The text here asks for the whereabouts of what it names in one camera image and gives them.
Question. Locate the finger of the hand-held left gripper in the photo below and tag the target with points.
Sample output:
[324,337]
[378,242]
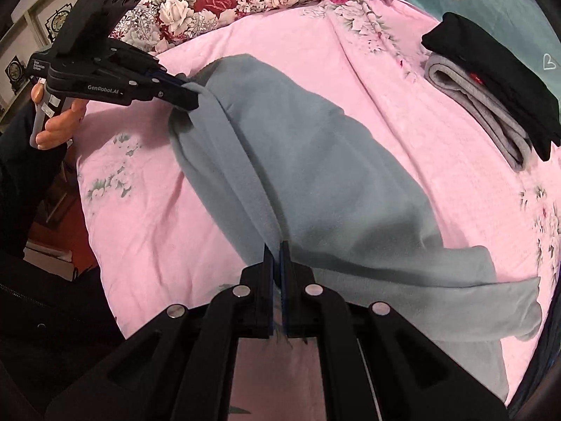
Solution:
[140,63]
[179,94]

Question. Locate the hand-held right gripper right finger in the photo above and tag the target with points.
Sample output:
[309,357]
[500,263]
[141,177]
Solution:
[284,283]

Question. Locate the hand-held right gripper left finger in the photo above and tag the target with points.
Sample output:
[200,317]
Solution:
[269,283]

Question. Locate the blue-grey fleece pants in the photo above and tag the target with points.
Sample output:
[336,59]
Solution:
[328,175]

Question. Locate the person's left forearm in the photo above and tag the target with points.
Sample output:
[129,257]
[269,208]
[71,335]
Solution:
[26,175]

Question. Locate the folded grey pants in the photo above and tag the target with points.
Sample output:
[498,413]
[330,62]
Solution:
[477,96]

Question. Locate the folded black pants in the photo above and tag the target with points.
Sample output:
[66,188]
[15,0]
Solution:
[491,57]

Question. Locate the person's left hand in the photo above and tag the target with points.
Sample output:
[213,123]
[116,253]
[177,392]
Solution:
[59,125]

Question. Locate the pink floral bedsheet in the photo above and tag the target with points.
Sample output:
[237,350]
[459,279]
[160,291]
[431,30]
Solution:
[153,237]

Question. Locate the brown wooden furniture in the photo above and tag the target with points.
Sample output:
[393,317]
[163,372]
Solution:
[61,210]

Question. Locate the framed wall picture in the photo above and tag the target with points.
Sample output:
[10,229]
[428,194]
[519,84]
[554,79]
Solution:
[15,74]
[59,22]

